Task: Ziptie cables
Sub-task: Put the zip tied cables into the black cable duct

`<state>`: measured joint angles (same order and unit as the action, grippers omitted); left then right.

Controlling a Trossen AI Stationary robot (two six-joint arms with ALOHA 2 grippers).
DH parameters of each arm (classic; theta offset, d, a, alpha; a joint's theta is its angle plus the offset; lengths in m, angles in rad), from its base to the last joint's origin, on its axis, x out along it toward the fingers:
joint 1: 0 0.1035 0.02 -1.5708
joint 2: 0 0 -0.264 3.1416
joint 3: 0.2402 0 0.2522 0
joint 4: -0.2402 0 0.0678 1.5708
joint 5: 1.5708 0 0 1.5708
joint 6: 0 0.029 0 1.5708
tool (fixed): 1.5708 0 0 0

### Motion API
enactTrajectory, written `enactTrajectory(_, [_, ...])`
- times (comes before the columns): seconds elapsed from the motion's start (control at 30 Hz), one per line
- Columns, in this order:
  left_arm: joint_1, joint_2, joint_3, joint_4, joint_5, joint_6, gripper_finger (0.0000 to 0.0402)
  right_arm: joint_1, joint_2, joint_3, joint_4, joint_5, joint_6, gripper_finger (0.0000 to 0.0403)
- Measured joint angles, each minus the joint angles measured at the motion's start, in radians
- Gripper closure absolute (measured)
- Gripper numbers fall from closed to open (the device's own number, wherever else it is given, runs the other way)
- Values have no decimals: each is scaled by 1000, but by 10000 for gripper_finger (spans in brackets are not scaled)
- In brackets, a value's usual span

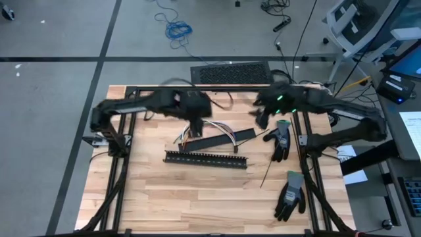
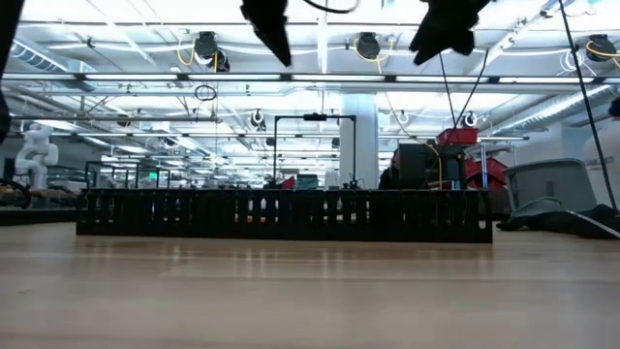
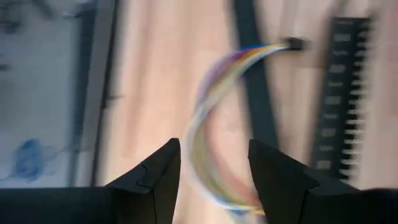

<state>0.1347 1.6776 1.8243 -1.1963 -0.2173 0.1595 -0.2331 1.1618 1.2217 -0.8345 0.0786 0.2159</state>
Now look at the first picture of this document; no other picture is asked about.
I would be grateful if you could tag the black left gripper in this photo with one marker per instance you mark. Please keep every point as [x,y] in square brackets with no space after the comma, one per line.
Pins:
[187,103]

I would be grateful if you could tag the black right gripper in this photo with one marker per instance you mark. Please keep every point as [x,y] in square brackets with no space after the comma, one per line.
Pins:
[283,98]

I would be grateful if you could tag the black duct cover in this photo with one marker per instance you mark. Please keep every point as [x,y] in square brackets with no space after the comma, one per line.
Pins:
[213,141]

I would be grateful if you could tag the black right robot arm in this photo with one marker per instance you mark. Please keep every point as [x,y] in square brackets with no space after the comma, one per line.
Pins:
[329,102]

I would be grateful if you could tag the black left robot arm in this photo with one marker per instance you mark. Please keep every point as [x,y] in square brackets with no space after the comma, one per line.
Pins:
[138,103]

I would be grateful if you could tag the black grey work glove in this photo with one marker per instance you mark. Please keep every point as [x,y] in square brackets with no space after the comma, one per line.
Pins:
[291,197]
[281,146]

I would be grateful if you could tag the long black zip tie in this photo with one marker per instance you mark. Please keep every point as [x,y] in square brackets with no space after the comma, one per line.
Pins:
[266,174]

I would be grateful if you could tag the black perforated computer case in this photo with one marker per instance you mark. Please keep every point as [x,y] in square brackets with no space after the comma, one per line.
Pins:
[230,74]

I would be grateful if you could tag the black power strip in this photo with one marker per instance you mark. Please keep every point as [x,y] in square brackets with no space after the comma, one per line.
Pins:
[282,25]

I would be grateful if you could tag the black desk base bar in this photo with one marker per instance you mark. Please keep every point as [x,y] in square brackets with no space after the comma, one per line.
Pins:
[371,157]

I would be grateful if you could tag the small black floor object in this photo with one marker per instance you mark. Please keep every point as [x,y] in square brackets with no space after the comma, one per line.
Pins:
[237,3]

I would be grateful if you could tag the grey office chair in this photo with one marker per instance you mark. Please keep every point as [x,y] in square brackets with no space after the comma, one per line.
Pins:
[348,23]

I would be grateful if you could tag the grey side desk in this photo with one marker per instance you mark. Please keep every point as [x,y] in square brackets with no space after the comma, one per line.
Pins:
[391,158]

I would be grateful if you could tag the black box device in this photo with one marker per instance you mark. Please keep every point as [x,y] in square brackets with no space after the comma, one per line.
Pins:
[394,87]

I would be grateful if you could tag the white printed paper sheet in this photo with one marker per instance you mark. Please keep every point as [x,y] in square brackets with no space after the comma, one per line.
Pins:
[412,130]

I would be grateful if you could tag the laptop with blue screen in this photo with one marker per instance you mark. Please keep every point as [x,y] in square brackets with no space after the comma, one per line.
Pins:
[409,64]

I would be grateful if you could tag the black caster wheel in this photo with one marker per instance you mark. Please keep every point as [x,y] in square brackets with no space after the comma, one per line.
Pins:
[387,224]

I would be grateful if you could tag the black keyboard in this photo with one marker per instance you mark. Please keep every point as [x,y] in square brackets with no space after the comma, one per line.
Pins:
[412,197]

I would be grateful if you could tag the black white floor object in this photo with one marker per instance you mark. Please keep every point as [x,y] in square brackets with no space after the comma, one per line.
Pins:
[7,13]

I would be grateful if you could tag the black aluminium table frame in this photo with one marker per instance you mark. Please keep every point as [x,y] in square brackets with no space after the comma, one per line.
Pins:
[237,88]

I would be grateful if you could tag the silver mounting bracket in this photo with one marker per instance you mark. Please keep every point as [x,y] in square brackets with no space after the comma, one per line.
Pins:
[92,141]
[303,141]

